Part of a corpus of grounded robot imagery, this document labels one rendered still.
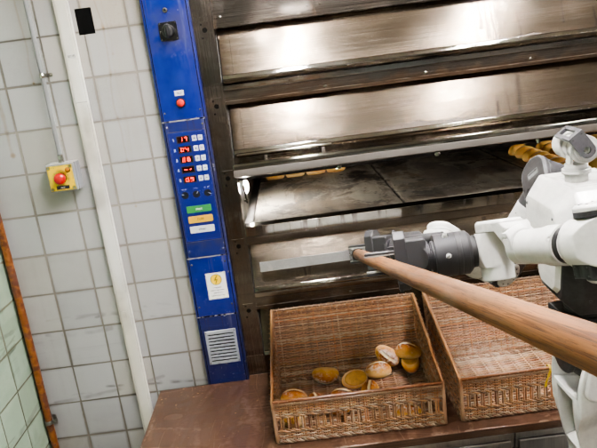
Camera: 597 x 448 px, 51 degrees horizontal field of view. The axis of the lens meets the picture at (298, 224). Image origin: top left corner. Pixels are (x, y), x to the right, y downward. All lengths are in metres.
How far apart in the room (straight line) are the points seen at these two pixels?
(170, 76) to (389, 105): 0.78
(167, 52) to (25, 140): 0.60
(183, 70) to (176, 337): 1.01
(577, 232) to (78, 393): 2.08
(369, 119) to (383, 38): 0.28
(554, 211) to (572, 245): 0.39
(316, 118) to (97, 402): 1.41
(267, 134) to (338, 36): 0.42
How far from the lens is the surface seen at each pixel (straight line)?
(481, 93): 2.39
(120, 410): 2.71
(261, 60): 2.26
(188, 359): 2.56
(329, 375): 2.37
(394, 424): 2.15
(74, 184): 2.35
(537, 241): 1.17
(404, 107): 2.32
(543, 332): 0.46
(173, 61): 2.26
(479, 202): 2.44
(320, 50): 2.26
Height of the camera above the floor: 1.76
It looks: 15 degrees down
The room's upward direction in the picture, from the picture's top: 7 degrees counter-clockwise
